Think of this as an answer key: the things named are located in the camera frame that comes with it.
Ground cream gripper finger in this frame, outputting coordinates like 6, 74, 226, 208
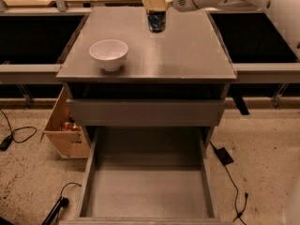
142, 0, 173, 11

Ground blue silver redbull can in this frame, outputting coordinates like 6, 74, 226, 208
146, 11, 166, 33

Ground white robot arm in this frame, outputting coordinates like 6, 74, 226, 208
142, 0, 300, 57

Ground grey drawer cabinet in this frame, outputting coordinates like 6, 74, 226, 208
55, 6, 238, 148

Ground closed grey top drawer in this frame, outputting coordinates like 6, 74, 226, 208
67, 98, 225, 127

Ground open grey middle drawer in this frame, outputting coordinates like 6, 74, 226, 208
59, 127, 232, 225

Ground white ceramic bowl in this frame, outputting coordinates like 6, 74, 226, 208
89, 39, 128, 71

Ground orange items in box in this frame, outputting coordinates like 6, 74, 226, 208
61, 122, 81, 131

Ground black power adapter right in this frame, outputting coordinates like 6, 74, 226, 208
215, 147, 233, 166

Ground cardboard box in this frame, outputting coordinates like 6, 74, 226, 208
43, 89, 90, 158

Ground black cable left floor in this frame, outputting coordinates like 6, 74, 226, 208
0, 110, 38, 152

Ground black cable floor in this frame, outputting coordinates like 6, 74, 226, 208
0, 110, 38, 152
208, 141, 249, 225

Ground black stand with cable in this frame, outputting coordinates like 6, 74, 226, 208
41, 182, 81, 225

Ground black cable right floor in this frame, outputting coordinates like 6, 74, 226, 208
208, 141, 249, 225

